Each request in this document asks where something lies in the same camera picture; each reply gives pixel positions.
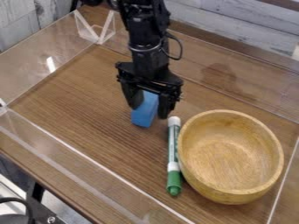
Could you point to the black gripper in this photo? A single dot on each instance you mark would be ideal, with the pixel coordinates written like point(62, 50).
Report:
point(147, 73)

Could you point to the blue foam block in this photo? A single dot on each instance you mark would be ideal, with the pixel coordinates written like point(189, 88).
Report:
point(143, 115)

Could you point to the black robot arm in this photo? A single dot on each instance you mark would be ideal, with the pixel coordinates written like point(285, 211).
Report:
point(146, 19)

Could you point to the brown wooden bowl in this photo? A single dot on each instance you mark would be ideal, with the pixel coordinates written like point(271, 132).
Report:
point(231, 156)

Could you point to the green white marker pen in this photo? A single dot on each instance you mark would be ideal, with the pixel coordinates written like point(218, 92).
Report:
point(174, 173)

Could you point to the black table leg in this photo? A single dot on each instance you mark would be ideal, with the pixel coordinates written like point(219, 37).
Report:
point(38, 191)

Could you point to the black metal bracket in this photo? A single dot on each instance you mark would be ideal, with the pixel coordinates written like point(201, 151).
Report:
point(43, 215)

